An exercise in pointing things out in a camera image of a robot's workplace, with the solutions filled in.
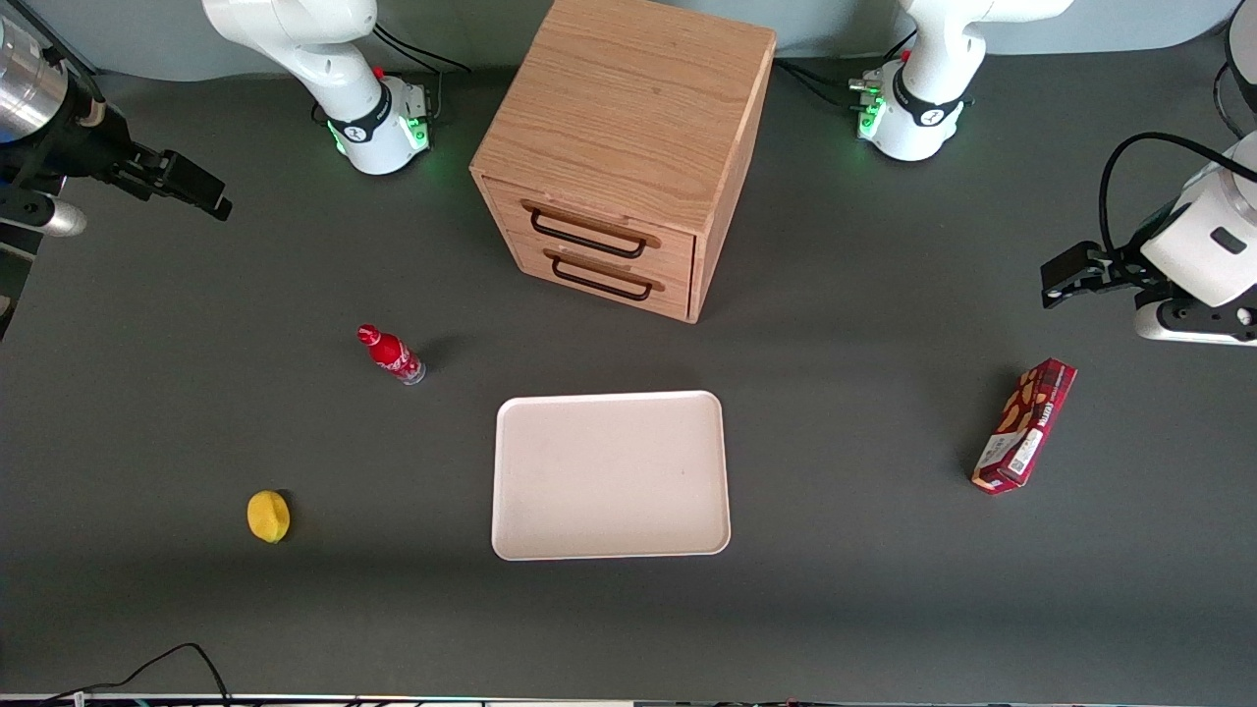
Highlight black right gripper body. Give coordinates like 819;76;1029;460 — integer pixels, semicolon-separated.
39;96;166;195

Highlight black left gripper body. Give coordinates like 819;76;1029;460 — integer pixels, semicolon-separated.
1102;244;1175;298

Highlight small red coke bottle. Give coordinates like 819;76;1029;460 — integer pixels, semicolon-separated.
356;324;427;386

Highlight beige rectangular plastic tray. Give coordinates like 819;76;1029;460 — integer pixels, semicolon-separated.
491;390;733;562

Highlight red snack box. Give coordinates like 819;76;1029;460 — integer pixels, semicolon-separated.
971;357;1078;496

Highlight yellow lemon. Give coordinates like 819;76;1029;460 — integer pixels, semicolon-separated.
246;489;293;545

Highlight wooden drawer front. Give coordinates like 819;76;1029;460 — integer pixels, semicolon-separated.
505;231;693;323
481;177;697;284

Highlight wooden drawer cabinet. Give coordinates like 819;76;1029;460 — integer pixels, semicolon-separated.
469;0;778;325

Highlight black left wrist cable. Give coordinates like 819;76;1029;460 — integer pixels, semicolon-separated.
1098;132;1257;258

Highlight black looped cable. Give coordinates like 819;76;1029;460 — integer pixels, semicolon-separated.
1214;57;1257;138

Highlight black right arm base cables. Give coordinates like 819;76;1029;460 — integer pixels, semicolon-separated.
371;22;474;124

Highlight black arm base cables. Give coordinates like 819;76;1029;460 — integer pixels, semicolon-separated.
774;31;919;111
371;22;474;124

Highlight black left arm base cables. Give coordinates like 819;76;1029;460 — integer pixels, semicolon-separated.
774;31;919;111

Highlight black metal drawer handle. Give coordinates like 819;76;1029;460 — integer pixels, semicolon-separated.
521;200;662;260
544;247;666;302

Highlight black cable at table edge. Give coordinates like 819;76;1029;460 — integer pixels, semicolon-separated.
39;642;233;706

